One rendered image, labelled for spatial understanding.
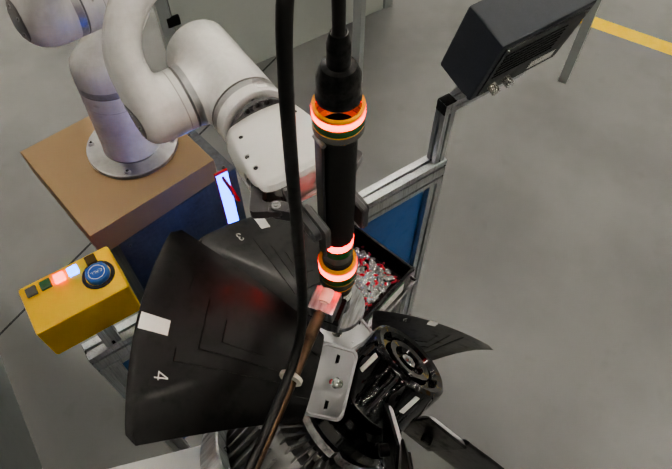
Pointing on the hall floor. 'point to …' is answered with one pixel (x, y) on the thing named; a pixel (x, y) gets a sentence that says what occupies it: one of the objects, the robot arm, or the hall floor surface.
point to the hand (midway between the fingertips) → (335, 217)
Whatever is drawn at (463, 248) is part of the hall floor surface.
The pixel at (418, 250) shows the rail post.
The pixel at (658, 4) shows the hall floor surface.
